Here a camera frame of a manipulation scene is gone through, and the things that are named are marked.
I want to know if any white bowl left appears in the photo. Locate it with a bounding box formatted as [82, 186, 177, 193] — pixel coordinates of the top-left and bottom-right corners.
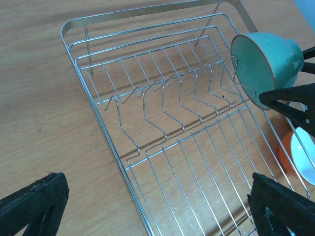
[277, 127, 315, 185]

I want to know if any teal ceramic bowl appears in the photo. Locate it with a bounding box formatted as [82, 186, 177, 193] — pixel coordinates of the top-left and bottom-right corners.
[231, 32, 304, 110]

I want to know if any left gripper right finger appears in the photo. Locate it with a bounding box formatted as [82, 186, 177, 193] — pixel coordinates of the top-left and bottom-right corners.
[248, 173, 315, 236]

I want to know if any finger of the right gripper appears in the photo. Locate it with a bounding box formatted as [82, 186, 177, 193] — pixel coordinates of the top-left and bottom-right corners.
[301, 46, 315, 74]
[259, 83, 315, 136]

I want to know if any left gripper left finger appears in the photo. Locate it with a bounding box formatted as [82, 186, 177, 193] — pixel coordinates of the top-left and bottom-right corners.
[0, 173, 69, 236]

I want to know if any metal wire dish rack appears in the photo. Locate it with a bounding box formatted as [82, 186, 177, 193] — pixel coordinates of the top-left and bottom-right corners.
[61, 0, 315, 236]

